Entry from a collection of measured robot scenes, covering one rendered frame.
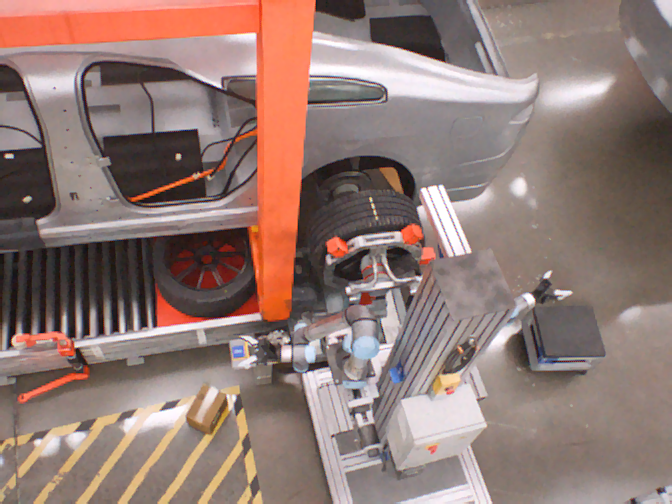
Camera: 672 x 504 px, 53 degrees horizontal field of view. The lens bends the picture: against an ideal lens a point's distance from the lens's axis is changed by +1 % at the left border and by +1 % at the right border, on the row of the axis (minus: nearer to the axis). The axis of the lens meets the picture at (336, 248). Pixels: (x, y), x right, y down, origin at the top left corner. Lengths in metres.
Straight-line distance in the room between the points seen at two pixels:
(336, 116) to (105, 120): 1.61
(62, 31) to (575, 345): 3.43
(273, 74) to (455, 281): 0.96
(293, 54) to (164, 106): 2.17
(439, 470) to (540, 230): 2.08
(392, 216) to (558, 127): 2.70
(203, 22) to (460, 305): 1.26
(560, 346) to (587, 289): 0.82
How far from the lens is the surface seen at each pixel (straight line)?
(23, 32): 2.23
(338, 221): 3.59
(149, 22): 2.18
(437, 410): 3.09
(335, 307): 4.33
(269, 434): 4.25
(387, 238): 3.60
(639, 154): 6.12
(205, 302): 4.04
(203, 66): 3.17
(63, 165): 3.50
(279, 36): 2.21
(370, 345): 2.89
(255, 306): 4.26
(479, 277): 2.47
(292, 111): 2.46
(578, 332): 4.55
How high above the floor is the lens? 4.09
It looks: 58 degrees down
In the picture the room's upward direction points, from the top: 10 degrees clockwise
